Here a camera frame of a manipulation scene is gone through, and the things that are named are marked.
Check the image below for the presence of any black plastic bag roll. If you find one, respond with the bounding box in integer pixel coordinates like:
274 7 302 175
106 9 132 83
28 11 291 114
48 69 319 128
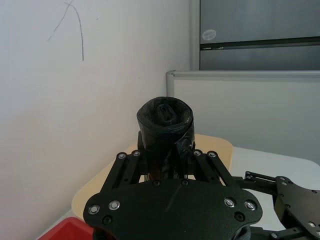
136 95 196 181

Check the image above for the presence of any beige rounded table board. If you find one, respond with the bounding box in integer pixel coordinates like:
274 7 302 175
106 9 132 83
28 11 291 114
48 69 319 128
71 133 235 219

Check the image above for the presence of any red plastic bin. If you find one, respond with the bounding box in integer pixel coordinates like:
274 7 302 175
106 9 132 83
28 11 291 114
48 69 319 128
36 216 95 240

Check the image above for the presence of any white oval sticker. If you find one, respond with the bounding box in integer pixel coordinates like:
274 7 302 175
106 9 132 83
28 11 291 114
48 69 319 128
201 29 218 41

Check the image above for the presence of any white partition panel grey frame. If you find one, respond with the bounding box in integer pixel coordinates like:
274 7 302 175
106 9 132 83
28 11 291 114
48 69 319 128
165 70 320 166

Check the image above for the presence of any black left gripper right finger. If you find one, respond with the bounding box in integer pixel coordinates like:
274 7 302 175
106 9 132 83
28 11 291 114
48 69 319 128
174 142 237 188

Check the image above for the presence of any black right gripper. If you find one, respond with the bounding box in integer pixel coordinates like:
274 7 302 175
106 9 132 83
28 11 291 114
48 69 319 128
236 170 320 240

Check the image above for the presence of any grey metal cabinet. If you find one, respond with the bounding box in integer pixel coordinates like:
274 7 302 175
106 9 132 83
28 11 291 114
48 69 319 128
190 0 320 72

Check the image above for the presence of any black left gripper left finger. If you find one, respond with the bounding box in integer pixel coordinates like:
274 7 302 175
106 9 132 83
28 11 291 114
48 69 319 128
100 131 151 194

